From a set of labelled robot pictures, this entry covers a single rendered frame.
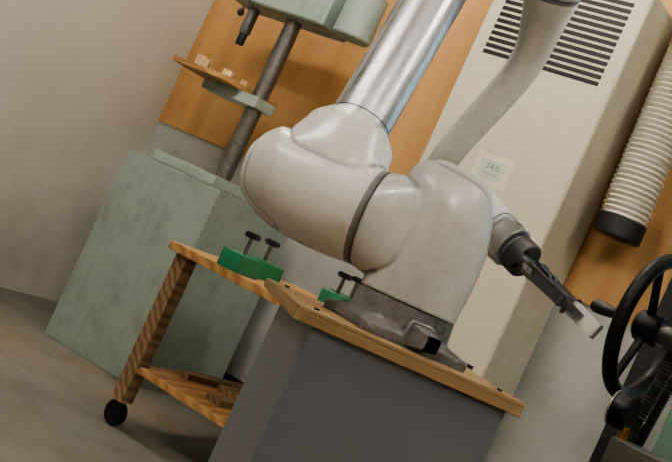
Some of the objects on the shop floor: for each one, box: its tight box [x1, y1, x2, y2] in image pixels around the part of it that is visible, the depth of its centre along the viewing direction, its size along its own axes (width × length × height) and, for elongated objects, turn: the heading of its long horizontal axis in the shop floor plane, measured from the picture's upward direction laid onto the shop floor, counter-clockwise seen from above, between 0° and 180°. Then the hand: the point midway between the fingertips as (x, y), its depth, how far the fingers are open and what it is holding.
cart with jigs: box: [104, 231, 364, 428], centre depth 309 cm, size 66×57×64 cm
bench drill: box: [45, 0, 388, 392], centre depth 388 cm, size 48×62×158 cm
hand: (584, 319), depth 198 cm, fingers closed
